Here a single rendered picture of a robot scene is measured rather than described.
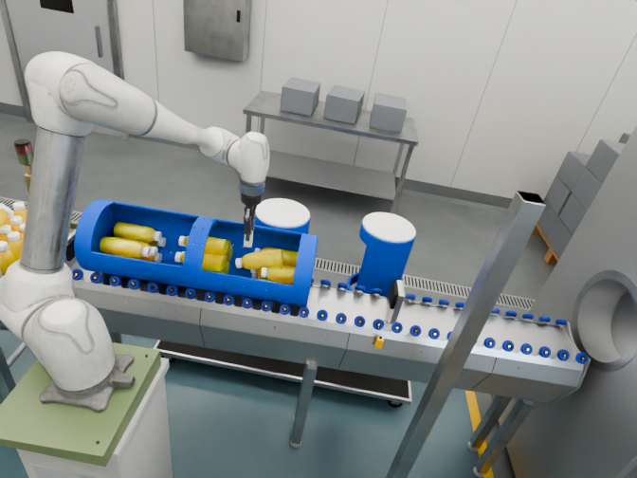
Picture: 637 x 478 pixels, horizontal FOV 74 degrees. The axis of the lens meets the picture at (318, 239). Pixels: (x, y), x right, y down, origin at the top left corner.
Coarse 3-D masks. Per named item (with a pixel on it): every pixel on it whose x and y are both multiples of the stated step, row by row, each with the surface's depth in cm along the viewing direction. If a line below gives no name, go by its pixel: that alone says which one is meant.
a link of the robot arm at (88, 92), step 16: (80, 64) 93; (96, 64) 96; (64, 80) 86; (80, 80) 85; (96, 80) 87; (112, 80) 90; (64, 96) 86; (80, 96) 86; (96, 96) 87; (112, 96) 89; (128, 96) 92; (144, 96) 97; (80, 112) 89; (96, 112) 89; (112, 112) 91; (128, 112) 93; (144, 112) 97; (112, 128) 96; (128, 128) 96; (144, 128) 99
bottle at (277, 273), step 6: (270, 270) 161; (276, 270) 161; (282, 270) 161; (288, 270) 161; (294, 270) 161; (270, 276) 161; (276, 276) 160; (282, 276) 160; (288, 276) 161; (276, 282) 162; (282, 282) 162; (288, 282) 162
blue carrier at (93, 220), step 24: (96, 216) 155; (120, 216) 178; (144, 216) 176; (168, 216) 174; (192, 216) 166; (96, 240) 167; (168, 240) 181; (192, 240) 154; (240, 240) 179; (264, 240) 178; (288, 240) 177; (312, 240) 161; (96, 264) 157; (120, 264) 156; (144, 264) 155; (168, 264) 178; (192, 264) 154; (312, 264) 155; (216, 288) 160; (240, 288) 158; (264, 288) 157; (288, 288) 156
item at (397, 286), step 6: (396, 282) 173; (402, 282) 173; (396, 288) 170; (402, 288) 169; (390, 294) 175; (396, 294) 167; (402, 294) 166; (390, 300) 173; (396, 300) 168; (402, 300) 166; (390, 306) 171; (396, 306) 169; (390, 312) 176; (396, 312) 170; (390, 318) 174; (396, 318) 172
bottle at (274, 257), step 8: (280, 248) 164; (248, 256) 162; (256, 256) 162; (264, 256) 162; (272, 256) 162; (280, 256) 162; (248, 264) 162; (256, 264) 162; (264, 264) 162; (272, 264) 163; (280, 264) 163
